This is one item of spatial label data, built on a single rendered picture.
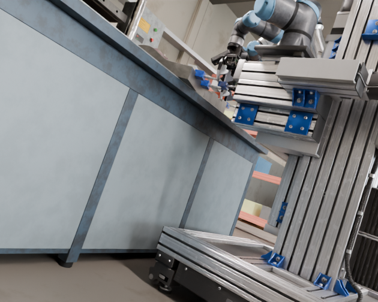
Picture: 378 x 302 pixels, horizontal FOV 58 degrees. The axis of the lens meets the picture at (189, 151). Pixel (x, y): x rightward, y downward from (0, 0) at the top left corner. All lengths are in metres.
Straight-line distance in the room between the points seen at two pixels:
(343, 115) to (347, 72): 0.32
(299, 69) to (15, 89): 0.87
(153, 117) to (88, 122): 0.31
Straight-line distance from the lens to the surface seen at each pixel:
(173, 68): 1.39
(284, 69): 1.25
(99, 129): 1.19
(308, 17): 1.52
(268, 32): 1.79
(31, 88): 1.04
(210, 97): 1.71
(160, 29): 2.69
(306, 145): 1.40
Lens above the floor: 0.44
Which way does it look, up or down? 4 degrees up
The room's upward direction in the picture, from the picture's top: 19 degrees clockwise
